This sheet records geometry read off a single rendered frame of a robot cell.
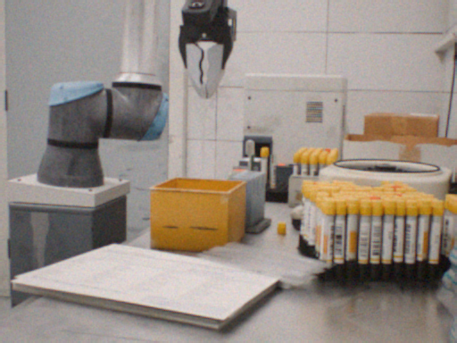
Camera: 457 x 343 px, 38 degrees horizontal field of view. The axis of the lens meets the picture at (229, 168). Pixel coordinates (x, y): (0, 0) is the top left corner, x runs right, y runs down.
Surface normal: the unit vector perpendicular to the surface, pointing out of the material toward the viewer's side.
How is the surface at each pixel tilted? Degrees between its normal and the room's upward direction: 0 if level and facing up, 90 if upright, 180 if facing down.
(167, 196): 90
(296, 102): 90
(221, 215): 90
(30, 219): 90
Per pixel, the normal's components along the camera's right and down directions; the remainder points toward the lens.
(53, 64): -0.22, 0.11
